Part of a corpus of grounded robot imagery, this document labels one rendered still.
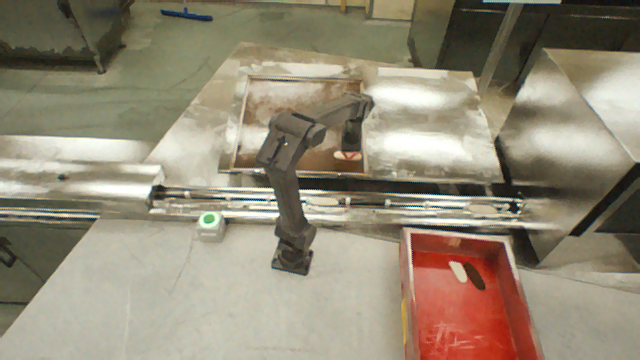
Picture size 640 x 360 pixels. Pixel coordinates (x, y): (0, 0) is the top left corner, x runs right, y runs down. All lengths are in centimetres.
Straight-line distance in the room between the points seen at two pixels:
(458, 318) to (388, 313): 20
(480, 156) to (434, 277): 54
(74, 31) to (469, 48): 309
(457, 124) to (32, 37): 343
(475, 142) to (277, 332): 102
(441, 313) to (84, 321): 100
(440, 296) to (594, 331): 43
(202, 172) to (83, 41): 248
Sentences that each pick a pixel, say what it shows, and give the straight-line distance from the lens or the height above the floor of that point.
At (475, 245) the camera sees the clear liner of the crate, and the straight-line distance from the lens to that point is 125.
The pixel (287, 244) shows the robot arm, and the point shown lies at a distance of 108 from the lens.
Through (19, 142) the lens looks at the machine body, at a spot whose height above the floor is 82.
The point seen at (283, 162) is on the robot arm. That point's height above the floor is 132.
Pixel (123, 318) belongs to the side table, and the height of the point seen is 82.
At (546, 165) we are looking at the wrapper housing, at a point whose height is 108.
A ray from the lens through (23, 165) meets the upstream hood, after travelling 161.
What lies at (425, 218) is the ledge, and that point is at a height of 86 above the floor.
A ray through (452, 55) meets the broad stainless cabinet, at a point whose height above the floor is 56.
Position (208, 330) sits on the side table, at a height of 82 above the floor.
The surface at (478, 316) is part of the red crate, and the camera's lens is 121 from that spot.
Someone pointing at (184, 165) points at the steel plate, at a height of 82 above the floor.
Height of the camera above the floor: 184
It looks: 47 degrees down
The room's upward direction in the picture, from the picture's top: 4 degrees clockwise
